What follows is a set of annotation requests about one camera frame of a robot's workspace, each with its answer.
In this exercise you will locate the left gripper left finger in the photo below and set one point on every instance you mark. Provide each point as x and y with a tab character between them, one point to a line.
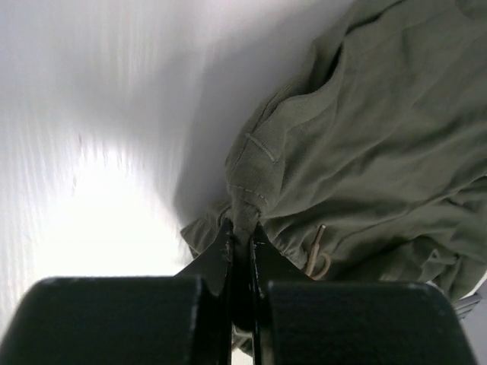
183	319

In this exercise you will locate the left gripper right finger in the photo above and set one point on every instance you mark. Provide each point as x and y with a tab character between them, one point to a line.
301	321

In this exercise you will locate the olive green shorts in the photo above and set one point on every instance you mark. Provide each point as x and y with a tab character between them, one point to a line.
370	163

